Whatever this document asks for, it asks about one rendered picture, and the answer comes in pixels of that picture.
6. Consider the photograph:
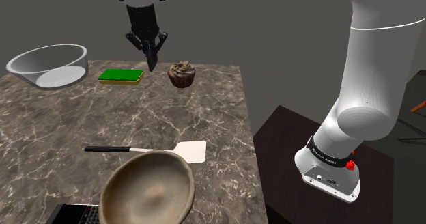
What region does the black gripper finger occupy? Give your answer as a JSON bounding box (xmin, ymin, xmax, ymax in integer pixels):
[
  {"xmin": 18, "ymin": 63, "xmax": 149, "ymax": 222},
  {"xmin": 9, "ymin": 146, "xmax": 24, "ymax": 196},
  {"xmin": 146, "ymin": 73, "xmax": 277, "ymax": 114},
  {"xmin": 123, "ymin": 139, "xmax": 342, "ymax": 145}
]
[
  {"xmin": 125, "ymin": 31, "xmax": 147, "ymax": 53},
  {"xmin": 146, "ymin": 31, "xmax": 169, "ymax": 72}
]

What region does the chocolate frosted cupcake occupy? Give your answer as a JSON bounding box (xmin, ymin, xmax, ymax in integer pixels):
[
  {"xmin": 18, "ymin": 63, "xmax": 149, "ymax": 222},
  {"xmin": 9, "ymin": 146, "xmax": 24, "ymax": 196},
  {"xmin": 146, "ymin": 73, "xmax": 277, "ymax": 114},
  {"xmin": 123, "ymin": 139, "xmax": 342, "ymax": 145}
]
[{"xmin": 167, "ymin": 60, "xmax": 197, "ymax": 89}]

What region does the green and yellow sponge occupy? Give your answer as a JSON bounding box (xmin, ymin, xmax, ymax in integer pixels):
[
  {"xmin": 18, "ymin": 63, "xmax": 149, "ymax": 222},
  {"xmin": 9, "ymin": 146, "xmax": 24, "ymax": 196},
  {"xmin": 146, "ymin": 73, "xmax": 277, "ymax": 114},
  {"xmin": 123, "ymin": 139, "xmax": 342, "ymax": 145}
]
[{"xmin": 98, "ymin": 68, "xmax": 145, "ymax": 86}]

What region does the clear glass bowl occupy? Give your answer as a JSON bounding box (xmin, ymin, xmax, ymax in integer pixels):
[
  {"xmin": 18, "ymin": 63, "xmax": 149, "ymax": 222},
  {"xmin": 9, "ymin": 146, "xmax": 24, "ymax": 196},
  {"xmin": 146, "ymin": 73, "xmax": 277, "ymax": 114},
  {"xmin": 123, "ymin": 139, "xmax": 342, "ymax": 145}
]
[{"xmin": 5, "ymin": 44, "xmax": 89, "ymax": 91}]

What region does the brown ceramic bowl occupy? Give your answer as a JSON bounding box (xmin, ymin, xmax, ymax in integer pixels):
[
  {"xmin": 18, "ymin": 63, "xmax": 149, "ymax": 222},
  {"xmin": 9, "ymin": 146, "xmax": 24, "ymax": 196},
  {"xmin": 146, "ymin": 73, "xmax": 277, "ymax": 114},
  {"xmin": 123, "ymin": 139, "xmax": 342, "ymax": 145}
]
[{"xmin": 98, "ymin": 150, "xmax": 196, "ymax": 224}]

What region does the black calculator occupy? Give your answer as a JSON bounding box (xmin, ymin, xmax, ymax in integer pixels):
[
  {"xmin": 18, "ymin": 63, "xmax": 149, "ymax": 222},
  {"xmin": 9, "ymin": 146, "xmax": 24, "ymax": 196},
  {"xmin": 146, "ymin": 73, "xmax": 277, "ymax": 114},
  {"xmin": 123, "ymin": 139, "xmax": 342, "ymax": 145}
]
[{"xmin": 45, "ymin": 203, "xmax": 100, "ymax": 224}]

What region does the dark robot stand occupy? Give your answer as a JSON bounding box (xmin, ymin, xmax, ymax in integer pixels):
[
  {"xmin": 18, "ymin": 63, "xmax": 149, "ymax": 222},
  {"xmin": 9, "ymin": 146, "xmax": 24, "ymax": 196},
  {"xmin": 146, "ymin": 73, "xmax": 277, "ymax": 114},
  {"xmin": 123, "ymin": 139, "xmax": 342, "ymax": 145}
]
[{"xmin": 253, "ymin": 104, "xmax": 395, "ymax": 224}]

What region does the dark side table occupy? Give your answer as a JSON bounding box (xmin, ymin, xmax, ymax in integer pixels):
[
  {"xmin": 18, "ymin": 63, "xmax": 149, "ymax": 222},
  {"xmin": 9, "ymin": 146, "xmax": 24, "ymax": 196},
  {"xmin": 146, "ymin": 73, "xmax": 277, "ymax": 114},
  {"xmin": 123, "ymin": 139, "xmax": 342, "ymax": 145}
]
[{"xmin": 395, "ymin": 69, "xmax": 426, "ymax": 144}]

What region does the black handled white spatula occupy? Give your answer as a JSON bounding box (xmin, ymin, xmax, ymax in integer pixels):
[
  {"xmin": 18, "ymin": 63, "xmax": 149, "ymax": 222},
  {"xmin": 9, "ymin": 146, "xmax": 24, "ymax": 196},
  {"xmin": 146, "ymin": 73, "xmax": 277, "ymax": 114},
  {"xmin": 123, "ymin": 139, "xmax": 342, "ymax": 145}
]
[{"xmin": 84, "ymin": 140, "xmax": 208, "ymax": 165}]

